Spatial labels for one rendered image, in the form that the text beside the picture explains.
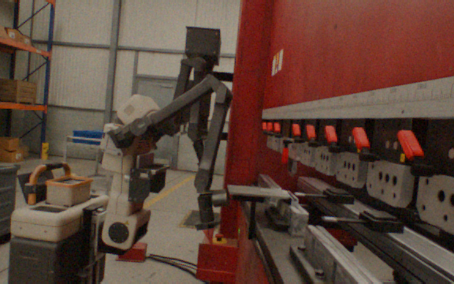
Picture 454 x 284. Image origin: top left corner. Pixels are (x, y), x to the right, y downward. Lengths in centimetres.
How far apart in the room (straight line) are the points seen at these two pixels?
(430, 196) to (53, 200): 172
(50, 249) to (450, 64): 168
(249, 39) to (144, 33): 720
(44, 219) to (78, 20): 885
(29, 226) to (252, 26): 178
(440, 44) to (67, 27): 1016
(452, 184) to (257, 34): 214
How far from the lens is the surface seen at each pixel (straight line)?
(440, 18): 72
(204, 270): 159
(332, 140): 102
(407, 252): 127
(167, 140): 924
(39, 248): 193
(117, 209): 188
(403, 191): 74
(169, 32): 950
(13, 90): 932
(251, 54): 260
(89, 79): 1008
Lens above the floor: 130
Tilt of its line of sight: 3 degrees down
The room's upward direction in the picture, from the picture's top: 6 degrees clockwise
